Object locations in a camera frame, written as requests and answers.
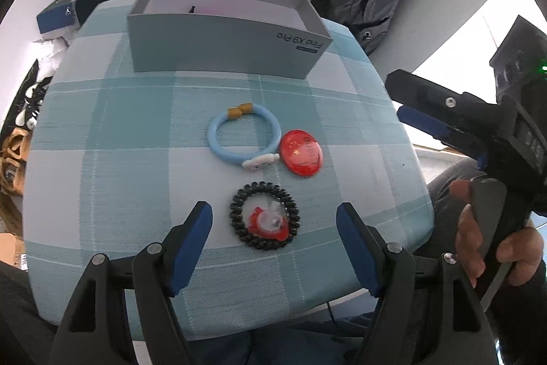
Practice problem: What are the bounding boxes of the person's right hand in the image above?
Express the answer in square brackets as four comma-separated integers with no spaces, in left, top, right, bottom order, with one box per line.
[449,179,545,291]

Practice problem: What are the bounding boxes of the white plastic wrapping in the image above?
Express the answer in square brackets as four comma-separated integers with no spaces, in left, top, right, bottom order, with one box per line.
[36,29,73,68]

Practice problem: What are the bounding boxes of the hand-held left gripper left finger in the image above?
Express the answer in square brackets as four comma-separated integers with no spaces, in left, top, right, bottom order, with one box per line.
[50,200,213,365]

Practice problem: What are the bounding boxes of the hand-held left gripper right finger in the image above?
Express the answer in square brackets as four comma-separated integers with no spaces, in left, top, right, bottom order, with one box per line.
[336,201,498,365]

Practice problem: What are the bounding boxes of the brown sandals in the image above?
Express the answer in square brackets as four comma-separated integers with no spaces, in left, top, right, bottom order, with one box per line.
[0,126,34,197]

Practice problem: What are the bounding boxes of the person's dark trousers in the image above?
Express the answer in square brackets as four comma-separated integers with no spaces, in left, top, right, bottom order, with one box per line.
[0,157,547,365]

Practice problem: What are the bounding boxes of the grey cardboard box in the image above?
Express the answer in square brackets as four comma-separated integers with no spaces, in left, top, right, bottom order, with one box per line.
[127,0,333,80]

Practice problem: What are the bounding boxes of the light blue bracelet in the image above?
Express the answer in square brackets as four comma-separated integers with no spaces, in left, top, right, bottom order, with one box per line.
[208,103,283,171]

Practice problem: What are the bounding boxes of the teal checked tablecloth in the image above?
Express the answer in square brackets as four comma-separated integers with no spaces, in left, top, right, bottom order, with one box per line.
[23,0,434,342]

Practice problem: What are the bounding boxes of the black and white sneakers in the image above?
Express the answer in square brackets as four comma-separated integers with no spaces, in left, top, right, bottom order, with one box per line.
[8,59,50,130]

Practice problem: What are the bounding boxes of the red round badge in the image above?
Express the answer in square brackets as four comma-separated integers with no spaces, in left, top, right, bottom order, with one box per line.
[278,129,324,178]

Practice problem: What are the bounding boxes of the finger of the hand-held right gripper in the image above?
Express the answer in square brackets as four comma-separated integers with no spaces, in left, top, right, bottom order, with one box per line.
[385,69,518,135]
[397,105,488,155]

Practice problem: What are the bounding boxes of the red and clear small toy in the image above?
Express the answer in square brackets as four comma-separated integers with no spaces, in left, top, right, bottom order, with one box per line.
[248,200,291,242]

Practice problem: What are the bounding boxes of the black spiral hair tie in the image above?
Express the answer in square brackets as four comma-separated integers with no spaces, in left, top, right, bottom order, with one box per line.
[230,182,301,251]

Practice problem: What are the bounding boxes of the brown cardboard box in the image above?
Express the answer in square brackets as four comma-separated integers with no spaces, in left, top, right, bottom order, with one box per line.
[0,232,30,272]

